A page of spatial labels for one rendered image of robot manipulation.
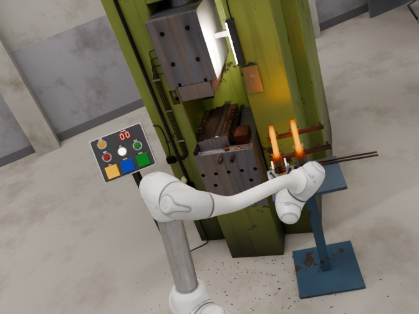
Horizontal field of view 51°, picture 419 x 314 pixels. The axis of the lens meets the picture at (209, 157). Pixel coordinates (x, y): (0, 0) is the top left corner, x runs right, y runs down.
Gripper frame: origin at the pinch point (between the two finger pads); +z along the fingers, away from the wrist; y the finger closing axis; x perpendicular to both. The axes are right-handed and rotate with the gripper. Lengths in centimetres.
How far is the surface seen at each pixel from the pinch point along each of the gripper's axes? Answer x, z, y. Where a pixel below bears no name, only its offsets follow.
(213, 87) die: 28, 52, -27
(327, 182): -26.1, 11.6, 22.5
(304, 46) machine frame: 21, 97, 32
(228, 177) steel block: -30, 44, -34
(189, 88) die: 32, 51, -40
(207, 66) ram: 42, 48, -26
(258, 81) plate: 23, 56, -1
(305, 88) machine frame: -9, 97, 27
